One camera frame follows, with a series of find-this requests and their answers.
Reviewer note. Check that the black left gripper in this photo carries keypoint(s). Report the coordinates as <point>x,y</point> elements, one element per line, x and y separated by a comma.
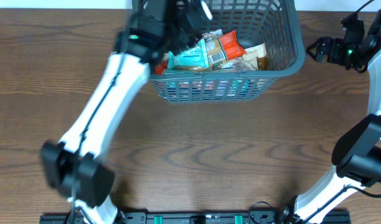
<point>181,37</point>

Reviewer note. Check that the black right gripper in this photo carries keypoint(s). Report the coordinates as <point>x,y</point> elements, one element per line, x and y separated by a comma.
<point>333,55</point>

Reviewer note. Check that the bread bag with grain print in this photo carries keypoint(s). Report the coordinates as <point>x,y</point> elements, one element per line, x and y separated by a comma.
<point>215,33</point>

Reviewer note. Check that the teal white wipes pouch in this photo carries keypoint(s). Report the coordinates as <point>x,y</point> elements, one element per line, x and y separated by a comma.
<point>193,57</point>

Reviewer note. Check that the red orange cracker pack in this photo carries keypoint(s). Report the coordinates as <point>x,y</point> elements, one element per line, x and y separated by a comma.
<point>220,50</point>

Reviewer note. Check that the clear brown pastry bag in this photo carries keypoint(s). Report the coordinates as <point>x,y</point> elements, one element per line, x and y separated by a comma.
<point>255,59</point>

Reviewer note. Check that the Kleenex tissue multipack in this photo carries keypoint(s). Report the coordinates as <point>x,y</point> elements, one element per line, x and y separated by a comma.
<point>210,90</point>

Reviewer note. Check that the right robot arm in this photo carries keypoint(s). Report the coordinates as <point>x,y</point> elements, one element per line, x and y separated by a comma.
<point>356,159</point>

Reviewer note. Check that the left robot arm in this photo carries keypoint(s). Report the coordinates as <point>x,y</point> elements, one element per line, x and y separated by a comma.
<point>74,166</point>

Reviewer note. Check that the grey plastic laundry basket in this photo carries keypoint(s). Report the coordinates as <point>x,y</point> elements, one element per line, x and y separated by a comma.
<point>273,23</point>

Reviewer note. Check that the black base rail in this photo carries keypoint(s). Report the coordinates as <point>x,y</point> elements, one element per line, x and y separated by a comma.
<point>255,216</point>

